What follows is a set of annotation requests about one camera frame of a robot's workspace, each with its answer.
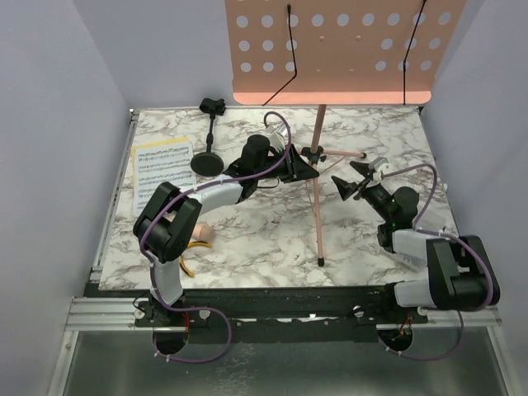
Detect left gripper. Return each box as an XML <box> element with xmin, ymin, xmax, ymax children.
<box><xmin>254</xmin><ymin>145</ymin><xmax>316</xmax><ymax>184</ymax></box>

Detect pink perforated music stand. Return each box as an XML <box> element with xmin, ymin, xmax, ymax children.
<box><xmin>223</xmin><ymin>0</ymin><xmax>457</xmax><ymax>266</ymax></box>

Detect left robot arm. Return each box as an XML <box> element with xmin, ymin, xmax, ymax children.
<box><xmin>133</xmin><ymin>134</ymin><xmax>319</xmax><ymax>326</ymax></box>

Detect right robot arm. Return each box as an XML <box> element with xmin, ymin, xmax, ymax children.
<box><xmin>332</xmin><ymin>158</ymin><xmax>501</xmax><ymax>323</ymax></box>

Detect clear plastic compartment box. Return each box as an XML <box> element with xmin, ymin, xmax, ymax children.
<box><xmin>392</xmin><ymin>210</ymin><xmax>446</xmax><ymax>271</ymax></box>

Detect black microphone desk stand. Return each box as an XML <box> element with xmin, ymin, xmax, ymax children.
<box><xmin>191</xmin><ymin>98</ymin><xmax>226</xmax><ymax>177</ymax></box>

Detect sheet music paper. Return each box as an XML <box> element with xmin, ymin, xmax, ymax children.
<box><xmin>131</xmin><ymin>138</ymin><xmax>196</xmax><ymax>216</ymax></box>

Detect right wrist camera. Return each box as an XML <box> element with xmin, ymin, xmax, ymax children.
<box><xmin>368</xmin><ymin>157</ymin><xmax>391</xmax><ymax>182</ymax></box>

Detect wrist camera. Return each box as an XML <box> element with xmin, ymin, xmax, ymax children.
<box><xmin>368</xmin><ymin>157</ymin><xmax>391</xmax><ymax>182</ymax></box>
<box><xmin>265</xmin><ymin>125</ymin><xmax>290</xmax><ymax>153</ymax></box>

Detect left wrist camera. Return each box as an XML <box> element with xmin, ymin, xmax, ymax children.
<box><xmin>265</xmin><ymin>125</ymin><xmax>290</xmax><ymax>153</ymax></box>

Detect yellow handled pliers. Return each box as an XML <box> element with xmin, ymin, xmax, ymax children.
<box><xmin>179</xmin><ymin>241</ymin><xmax>212</xmax><ymax>278</ymax></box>

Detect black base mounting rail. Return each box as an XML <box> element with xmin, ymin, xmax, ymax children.
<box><xmin>135</xmin><ymin>285</ymin><xmax>427</xmax><ymax>344</ymax></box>

